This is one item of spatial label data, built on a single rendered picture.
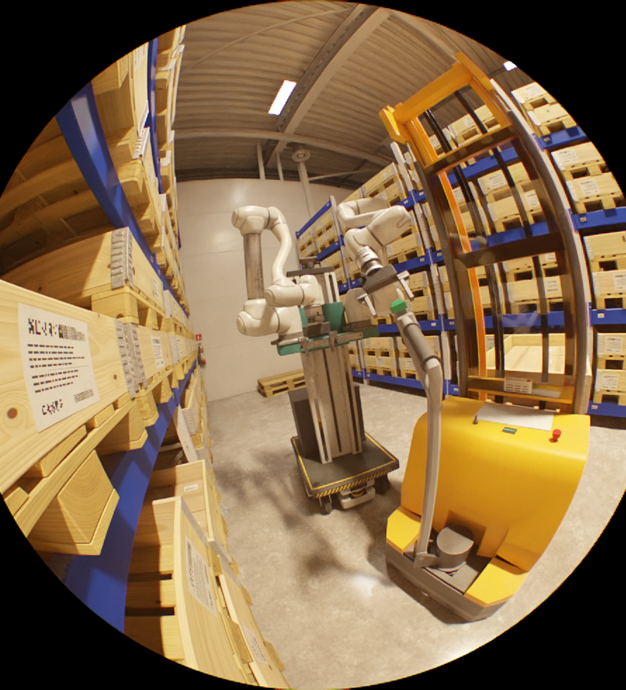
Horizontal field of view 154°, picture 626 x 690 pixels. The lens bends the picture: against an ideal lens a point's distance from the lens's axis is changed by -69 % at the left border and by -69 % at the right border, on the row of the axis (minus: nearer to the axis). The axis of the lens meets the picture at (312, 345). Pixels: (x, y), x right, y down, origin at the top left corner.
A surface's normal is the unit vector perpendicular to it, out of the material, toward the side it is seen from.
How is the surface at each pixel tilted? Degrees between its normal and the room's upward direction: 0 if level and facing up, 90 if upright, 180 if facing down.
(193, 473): 90
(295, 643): 0
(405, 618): 0
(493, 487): 74
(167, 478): 90
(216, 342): 90
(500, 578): 22
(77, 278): 90
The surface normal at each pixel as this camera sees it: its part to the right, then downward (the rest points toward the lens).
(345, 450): 0.23, 0.05
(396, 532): -0.49, -0.84
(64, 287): 0.44, 0.00
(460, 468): -0.89, -0.08
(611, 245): -0.88, 0.20
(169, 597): -0.18, -0.98
